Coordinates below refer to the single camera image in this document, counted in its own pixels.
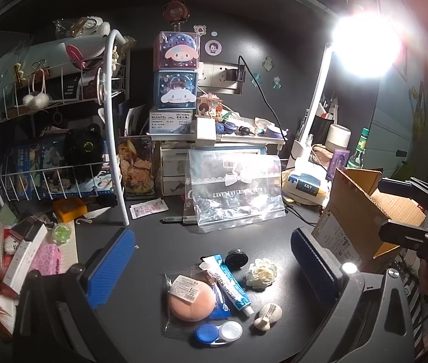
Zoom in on peach powder puff packet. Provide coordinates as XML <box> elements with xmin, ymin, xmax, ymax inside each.
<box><xmin>163</xmin><ymin>268</ymin><xmax>233</xmax><ymax>339</ymax></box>

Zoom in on pink patterned notepad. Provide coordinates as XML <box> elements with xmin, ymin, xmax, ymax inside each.
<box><xmin>30</xmin><ymin>244</ymin><xmax>63</xmax><ymax>275</ymax></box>

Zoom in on blue white toothpaste tube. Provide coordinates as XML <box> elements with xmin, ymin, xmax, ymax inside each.
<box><xmin>200</xmin><ymin>255</ymin><xmax>255</xmax><ymax>315</ymax></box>

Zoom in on black pen holder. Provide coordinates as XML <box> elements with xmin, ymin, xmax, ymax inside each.
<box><xmin>314</xmin><ymin>115</ymin><xmax>335</xmax><ymax>144</ymax></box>

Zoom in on clear zip bag with bow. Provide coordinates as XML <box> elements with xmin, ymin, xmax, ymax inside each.
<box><xmin>184</xmin><ymin>149</ymin><xmax>287</xmax><ymax>234</ymax></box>

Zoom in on purple small carton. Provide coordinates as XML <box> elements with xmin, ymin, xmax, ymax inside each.
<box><xmin>329</xmin><ymin>149</ymin><xmax>348</xmax><ymax>180</ymax></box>

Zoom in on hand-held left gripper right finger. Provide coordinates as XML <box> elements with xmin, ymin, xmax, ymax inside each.
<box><xmin>290</xmin><ymin>228</ymin><xmax>415</xmax><ymax>363</ymax></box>

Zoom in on white wire rack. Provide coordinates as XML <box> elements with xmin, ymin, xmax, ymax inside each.
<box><xmin>0</xmin><ymin>29</ymin><xmax>131</xmax><ymax>225</ymax></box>

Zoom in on dark pen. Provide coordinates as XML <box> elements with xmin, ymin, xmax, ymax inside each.
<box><xmin>163</xmin><ymin>215</ymin><xmax>199</xmax><ymax>225</ymax></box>

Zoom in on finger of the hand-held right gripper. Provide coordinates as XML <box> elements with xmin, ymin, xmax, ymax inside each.
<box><xmin>378</xmin><ymin>178</ymin><xmax>428</xmax><ymax>212</ymax></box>
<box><xmin>379</xmin><ymin>219</ymin><xmax>428</xmax><ymax>250</ymax></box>

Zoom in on beige hair clip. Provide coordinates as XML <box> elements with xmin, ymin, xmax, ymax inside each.
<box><xmin>253</xmin><ymin>303</ymin><xmax>283</xmax><ymax>334</ymax></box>

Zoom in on blue character storage box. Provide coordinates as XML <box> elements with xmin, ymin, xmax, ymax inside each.
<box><xmin>154</xmin><ymin>70</ymin><xmax>199</xmax><ymax>110</ymax></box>

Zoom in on small white drawer unit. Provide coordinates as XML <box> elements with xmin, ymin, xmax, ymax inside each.
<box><xmin>160</xmin><ymin>147</ymin><xmax>190</xmax><ymax>196</ymax></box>

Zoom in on orange illustrated art card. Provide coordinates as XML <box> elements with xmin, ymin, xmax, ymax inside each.
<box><xmin>117</xmin><ymin>135</ymin><xmax>158</xmax><ymax>198</ymax></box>

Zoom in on yellow small box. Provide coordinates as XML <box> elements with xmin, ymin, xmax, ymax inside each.
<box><xmin>53</xmin><ymin>198</ymin><xmax>88</xmax><ymax>223</ymax></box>

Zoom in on cartoon figure acrylic stand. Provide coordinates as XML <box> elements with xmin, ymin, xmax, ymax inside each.
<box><xmin>197</xmin><ymin>93</ymin><xmax>224</xmax><ymax>118</ymax></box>

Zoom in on white labelled medicine box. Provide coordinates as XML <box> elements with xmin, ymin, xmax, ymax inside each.
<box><xmin>149</xmin><ymin>108</ymin><xmax>195</xmax><ymax>136</ymax></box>

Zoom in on red bobble head figure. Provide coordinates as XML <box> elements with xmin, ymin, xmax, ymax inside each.
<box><xmin>163</xmin><ymin>1</ymin><xmax>192</xmax><ymax>33</ymax></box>

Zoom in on white desk lamp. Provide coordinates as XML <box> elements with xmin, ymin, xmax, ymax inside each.
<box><xmin>289</xmin><ymin>11</ymin><xmax>401</xmax><ymax>168</ymax></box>

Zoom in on white flower hair clip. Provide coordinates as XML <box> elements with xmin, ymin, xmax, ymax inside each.
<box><xmin>246</xmin><ymin>258</ymin><xmax>278</xmax><ymax>290</ymax></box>

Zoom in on black round lid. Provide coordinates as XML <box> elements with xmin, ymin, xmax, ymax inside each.
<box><xmin>224</xmin><ymin>250</ymin><xmax>249</xmax><ymax>269</ymax></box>

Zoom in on small plain white box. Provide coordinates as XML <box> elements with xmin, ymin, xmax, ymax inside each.
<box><xmin>197</xmin><ymin>117</ymin><xmax>216</xmax><ymax>140</ymax></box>

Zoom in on white wall socket panel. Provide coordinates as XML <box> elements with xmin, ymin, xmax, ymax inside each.
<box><xmin>199</xmin><ymin>61</ymin><xmax>245</xmax><ymax>94</ymax></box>

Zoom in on white pompom hair ties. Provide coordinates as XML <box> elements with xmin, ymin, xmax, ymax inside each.
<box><xmin>23</xmin><ymin>93</ymin><xmax>51</xmax><ymax>109</ymax></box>

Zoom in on black plug with cable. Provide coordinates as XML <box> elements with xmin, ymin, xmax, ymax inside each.
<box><xmin>235</xmin><ymin>55</ymin><xmax>288</xmax><ymax>141</ymax></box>

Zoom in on green glass bottle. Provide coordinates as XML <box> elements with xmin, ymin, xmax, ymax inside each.
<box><xmin>346</xmin><ymin>128</ymin><xmax>370</xmax><ymax>169</ymax></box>

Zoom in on pink white sachet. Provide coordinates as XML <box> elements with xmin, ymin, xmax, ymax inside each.
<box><xmin>130</xmin><ymin>198</ymin><xmax>168</xmax><ymax>219</ymax></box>

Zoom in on white blue pouch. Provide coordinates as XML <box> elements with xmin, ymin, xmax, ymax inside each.
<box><xmin>287</xmin><ymin>168</ymin><xmax>332</xmax><ymax>205</ymax></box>

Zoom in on black plush cat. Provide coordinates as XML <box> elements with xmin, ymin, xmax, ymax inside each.
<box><xmin>64</xmin><ymin>123</ymin><xmax>106</xmax><ymax>179</ymax></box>

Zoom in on white cylindrical cup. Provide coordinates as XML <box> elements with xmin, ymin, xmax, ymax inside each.
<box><xmin>325</xmin><ymin>123</ymin><xmax>351</xmax><ymax>150</ymax></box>

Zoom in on blue illustrated book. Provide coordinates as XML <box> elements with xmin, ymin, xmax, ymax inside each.
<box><xmin>4</xmin><ymin>140</ymin><xmax>116</xmax><ymax>201</ymax></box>

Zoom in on brown cardboard box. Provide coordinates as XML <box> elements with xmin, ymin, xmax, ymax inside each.
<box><xmin>311</xmin><ymin>167</ymin><xmax>426</xmax><ymax>273</ymax></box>

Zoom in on pink character storage box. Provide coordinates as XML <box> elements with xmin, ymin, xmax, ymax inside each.
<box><xmin>157</xmin><ymin>31</ymin><xmax>202</xmax><ymax>72</ymax></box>

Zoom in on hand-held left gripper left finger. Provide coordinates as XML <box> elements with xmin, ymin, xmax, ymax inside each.
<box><xmin>13</xmin><ymin>228</ymin><xmax>137</xmax><ymax>363</ymax></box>

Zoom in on long white black box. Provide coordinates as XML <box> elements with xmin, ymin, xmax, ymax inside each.
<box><xmin>2</xmin><ymin>219</ymin><xmax>48</xmax><ymax>292</ymax></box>

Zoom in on blue white contact lens case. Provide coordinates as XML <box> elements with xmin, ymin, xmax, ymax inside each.
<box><xmin>194</xmin><ymin>321</ymin><xmax>243</xmax><ymax>346</ymax></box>

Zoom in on green round container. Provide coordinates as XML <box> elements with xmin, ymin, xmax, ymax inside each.
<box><xmin>52</xmin><ymin>223</ymin><xmax>73</xmax><ymax>243</ymax></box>

